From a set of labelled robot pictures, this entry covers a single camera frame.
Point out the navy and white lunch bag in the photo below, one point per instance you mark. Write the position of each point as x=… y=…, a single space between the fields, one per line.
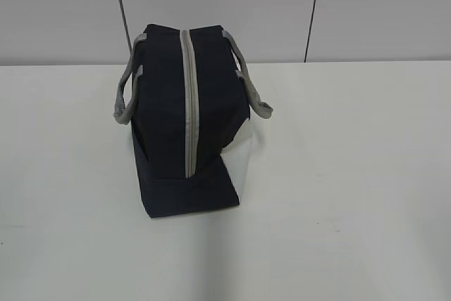
x=188 y=98

